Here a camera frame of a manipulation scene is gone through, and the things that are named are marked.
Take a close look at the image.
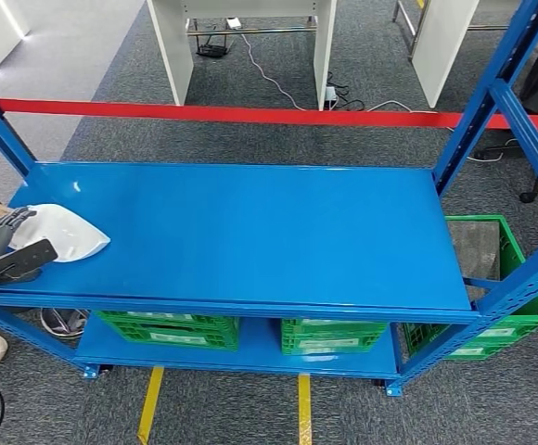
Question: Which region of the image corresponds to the black floor cable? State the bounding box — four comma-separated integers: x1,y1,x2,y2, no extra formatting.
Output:
326,72,366,113

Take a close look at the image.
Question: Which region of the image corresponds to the white curved plastic part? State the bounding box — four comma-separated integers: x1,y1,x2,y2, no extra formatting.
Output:
8,203,111,264

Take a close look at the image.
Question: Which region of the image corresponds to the white desk with metal legs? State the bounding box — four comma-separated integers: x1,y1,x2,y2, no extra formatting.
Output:
391,0,538,110

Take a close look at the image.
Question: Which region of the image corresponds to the white desk with metal bar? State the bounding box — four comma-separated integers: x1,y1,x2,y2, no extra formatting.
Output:
146,0,337,112

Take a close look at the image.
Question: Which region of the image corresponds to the large green plastic crate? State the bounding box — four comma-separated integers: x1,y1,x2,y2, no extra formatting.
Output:
402,213,538,362

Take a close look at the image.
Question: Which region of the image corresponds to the white cable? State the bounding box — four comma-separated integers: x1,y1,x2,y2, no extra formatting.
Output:
240,33,505,164

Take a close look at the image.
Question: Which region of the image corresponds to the red barrier belt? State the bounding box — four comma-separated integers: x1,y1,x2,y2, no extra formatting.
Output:
0,97,538,132

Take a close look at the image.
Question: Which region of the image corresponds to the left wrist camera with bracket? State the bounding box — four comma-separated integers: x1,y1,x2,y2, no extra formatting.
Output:
0,239,59,286

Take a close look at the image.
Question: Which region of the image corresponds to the blue metal shelf rack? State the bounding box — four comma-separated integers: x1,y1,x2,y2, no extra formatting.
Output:
0,0,538,400

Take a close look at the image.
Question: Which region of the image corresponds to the black router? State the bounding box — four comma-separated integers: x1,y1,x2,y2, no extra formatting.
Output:
196,33,228,59

